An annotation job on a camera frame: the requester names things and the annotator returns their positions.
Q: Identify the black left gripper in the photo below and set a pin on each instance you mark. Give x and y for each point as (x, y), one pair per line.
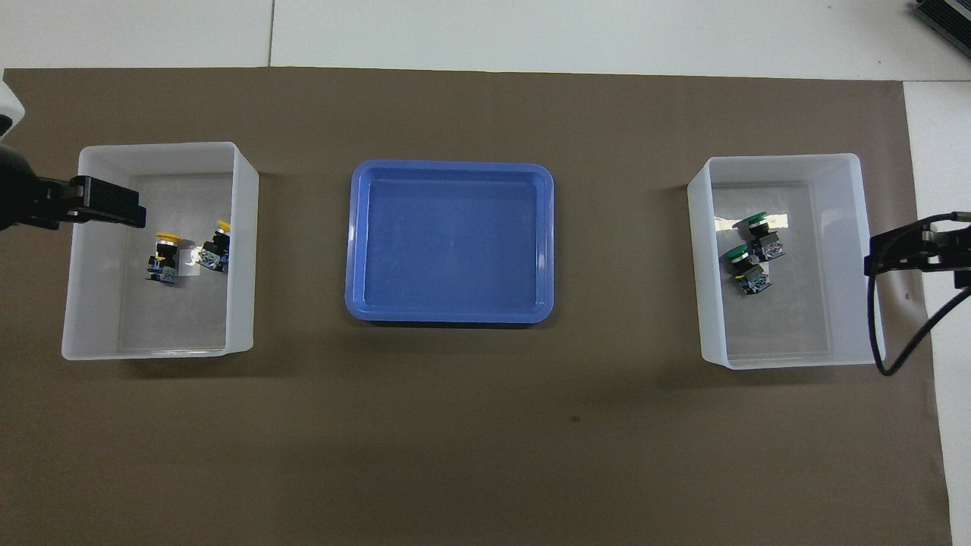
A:
(19, 189)

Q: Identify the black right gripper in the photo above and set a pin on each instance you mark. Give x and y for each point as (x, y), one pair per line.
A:
(944, 254)

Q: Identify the yellow push button switch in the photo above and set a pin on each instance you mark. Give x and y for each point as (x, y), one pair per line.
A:
(164, 258)
(215, 249)

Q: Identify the green push button switch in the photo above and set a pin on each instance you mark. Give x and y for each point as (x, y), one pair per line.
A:
(737, 255)
(755, 221)

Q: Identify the translucent white plastic box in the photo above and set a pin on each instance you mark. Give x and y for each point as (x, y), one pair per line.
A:
(804, 326)
(152, 326)

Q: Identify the dark grey device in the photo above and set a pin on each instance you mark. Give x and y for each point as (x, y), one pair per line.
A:
(948, 19)

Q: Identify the blue plastic tray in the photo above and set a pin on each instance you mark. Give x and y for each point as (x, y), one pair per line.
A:
(455, 243)

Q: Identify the brown paper table mat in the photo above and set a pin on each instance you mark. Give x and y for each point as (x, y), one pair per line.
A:
(485, 425)

